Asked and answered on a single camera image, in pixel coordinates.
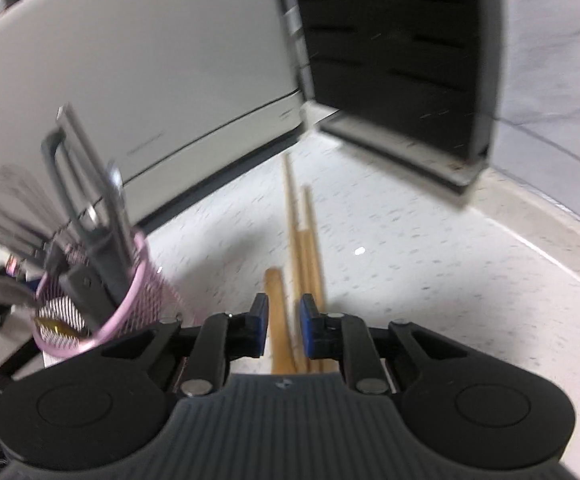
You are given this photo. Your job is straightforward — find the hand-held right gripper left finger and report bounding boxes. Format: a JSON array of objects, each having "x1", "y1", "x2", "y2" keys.
[{"x1": 99, "y1": 292, "x2": 271, "y2": 398}]

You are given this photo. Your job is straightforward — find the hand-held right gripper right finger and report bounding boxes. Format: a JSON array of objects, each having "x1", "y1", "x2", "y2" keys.
[{"x1": 300, "y1": 294, "x2": 453, "y2": 396}]

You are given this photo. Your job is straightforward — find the wooden chopstick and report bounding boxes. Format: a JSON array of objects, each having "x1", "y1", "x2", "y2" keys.
[
  {"x1": 282, "y1": 152, "x2": 307, "y2": 376},
  {"x1": 302, "y1": 185, "x2": 327, "y2": 376},
  {"x1": 292, "y1": 227, "x2": 317, "y2": 376}
]

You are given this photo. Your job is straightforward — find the pink mesh utensil holder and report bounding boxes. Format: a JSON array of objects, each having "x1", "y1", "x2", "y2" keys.
[{"x1": 32, "y1": 232, "x2": 165, "y2": 358}]

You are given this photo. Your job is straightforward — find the dark grey tongs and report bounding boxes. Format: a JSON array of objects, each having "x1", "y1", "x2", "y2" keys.
[{"x1": 41, "y1": 129, "x2": 121, "y2": 328}]

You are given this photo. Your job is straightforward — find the wire whisk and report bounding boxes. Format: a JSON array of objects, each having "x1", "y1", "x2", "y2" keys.
[{"x1": 0, "y1": 164, "x2": 78, "y2": 281}]

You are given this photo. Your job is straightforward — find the white countertop appliance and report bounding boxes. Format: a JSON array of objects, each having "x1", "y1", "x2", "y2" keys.
[{"x1": 0, "y1": 0, "x2": 307, "y2": 281}]

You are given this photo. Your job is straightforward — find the black knife block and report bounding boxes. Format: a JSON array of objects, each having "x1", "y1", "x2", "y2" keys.
[{"x1": 270, "y1": 0, "x2": 509, "y2": 196}]

